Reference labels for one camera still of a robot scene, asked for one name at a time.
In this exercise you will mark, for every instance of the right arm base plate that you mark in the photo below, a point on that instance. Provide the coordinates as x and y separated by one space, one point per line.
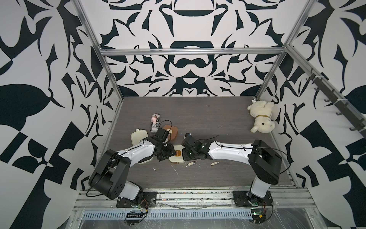
247 200

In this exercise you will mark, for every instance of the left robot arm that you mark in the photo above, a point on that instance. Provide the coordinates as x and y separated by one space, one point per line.
110 175

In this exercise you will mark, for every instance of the white teddy bear plush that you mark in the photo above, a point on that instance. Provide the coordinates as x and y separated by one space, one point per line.
261 111

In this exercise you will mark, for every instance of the brown nail kit case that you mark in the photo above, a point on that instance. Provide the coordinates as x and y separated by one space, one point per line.
173 132

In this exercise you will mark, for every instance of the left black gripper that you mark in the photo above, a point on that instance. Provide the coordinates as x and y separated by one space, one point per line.
171 152

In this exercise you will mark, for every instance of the small cream clipper left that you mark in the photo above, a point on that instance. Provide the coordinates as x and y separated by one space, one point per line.
191 163

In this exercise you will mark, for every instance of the crushed flag print can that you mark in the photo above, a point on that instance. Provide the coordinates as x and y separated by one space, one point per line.
155 122

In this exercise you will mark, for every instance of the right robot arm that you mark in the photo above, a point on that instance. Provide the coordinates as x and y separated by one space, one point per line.
264 160

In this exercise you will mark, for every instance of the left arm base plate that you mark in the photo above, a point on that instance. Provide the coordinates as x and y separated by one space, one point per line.
142 200

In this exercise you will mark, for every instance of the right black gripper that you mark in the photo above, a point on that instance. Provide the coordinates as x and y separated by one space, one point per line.
184 156

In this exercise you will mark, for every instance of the cream nail kit case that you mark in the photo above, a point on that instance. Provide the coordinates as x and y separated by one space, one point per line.
136 138
177 158

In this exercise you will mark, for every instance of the right circuit board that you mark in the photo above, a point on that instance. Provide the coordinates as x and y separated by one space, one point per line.
258 216

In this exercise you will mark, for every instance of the wall hook rail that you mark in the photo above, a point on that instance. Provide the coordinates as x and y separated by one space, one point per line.
335 98

